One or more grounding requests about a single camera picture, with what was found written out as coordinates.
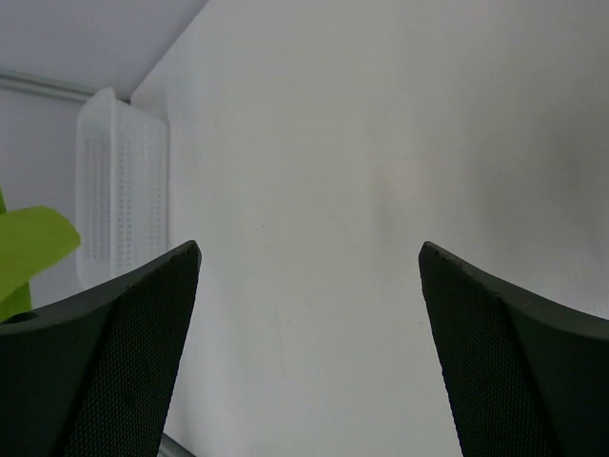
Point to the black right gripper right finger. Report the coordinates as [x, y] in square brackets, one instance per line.
[524, 375]

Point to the white plastic basket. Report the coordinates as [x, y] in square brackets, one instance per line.
[121, 173]

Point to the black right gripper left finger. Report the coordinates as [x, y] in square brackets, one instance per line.
[93, 374]

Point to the green shorts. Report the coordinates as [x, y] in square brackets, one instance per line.
[32, 240]

